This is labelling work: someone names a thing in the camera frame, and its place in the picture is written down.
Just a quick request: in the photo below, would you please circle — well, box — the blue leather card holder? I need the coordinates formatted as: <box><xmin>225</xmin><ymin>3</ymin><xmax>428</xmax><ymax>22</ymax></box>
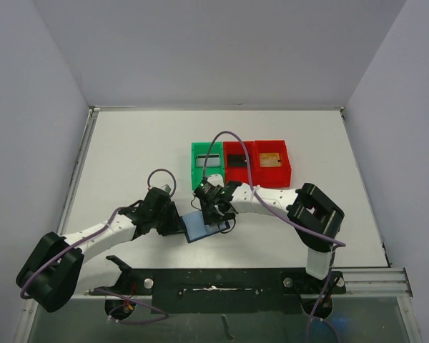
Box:
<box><xmin>181</xmin><ymin>211</ymin><xmax>232</xmax><ymax>243</ymax></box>

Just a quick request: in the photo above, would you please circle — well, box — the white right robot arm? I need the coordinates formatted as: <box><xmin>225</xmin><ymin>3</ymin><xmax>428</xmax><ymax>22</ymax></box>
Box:
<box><xmin>194</xmin><ymin>179</ymin><xmax>345</xmax><ymax>292</ymax></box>

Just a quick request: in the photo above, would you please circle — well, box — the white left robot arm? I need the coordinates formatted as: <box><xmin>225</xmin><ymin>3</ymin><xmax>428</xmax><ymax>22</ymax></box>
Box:
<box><xmin>16</xmin><ymin>187</ymin><xmax>187</xmax><ymax>312</ymax></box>

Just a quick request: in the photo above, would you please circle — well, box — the black credit card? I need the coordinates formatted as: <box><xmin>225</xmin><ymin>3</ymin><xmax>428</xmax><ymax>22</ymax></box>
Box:
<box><xmin>227</xmin><ymin>154</ymin><xmax>252</xmax><ymax>169</ymax></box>

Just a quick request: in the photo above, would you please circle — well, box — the gold credit card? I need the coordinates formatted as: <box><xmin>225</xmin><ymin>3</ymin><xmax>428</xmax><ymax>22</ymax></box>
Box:
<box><xmin>259</xmin><ymin>152</ymin><xmax>282</xmax><ymax>168</ymax></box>

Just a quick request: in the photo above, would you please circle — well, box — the middle red plastic bin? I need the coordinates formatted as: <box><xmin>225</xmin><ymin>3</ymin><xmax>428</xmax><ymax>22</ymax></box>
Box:
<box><xmin>223</xmin><ymin>141</ymin><xmax>258</xmax><ymax>186</ymax></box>

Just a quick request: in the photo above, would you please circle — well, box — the red plastic bin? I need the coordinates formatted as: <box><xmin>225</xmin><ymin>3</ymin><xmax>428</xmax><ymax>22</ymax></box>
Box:
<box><xmin>223</xmin><ymin>141</ymin><xmax>258</xmax><ymax>186</ymax></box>
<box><xmin>255</xmin><ymin>140</ymin><xmax>292</xmax><ymax>189</ymax></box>

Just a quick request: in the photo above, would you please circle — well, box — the green plastic bin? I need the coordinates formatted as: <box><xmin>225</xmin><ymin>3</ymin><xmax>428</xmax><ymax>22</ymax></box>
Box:
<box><xmin>191</xmin><ymin>141</ymin><xmax>225</xmax><ymax>190</ymax></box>

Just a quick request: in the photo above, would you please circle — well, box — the right red plastic bin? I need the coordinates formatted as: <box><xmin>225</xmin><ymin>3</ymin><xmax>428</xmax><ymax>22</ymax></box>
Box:
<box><xmin>255</xmin><ymin>140</ymin><xmax>292</xmax><ymax>189</ymax></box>

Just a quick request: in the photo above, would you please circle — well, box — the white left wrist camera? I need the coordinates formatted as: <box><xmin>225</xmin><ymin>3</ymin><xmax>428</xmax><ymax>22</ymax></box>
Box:
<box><xmin>160</xmin><ymin>184</ymin><xmax>172</xmax><ymax>194</ymax></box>

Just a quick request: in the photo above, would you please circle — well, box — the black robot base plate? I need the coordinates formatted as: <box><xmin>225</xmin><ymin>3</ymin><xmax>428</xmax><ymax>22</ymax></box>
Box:
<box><xmin>106</xmin><ymin>255</ymin><xmax>346</xmax><ymax>314</ymax></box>

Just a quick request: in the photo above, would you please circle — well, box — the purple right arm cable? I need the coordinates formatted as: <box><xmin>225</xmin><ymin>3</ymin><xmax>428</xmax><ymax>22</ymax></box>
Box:
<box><xmin>202</xmin><ymin>131</ymin><xmax>347</xmax><ymax>343</ymax></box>

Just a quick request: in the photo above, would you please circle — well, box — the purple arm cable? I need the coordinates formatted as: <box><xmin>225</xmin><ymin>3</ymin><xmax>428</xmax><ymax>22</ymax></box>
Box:
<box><xmin>19</xmin><ymin>168</ymin><xmax>178</xmax><ymax>299</ymax></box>
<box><xmin>202</xmin><ymin>131</ymin><xmax>347</xmax><ymax>343</ymax></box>

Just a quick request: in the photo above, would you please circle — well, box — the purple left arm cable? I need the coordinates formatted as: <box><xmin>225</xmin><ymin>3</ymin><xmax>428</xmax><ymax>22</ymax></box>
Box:
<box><xmin>19</xmin><ymin>168</ymin><xmax>178</xmax><ymax>299</ymax></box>

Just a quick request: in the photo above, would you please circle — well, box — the aluminium table edge rail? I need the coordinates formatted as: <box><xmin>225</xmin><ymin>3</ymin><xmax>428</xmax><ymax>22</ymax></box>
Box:
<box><xmin>10</xmin><ymin>106</ymin><xmax>136</xmax><ymax>342</ymax></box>

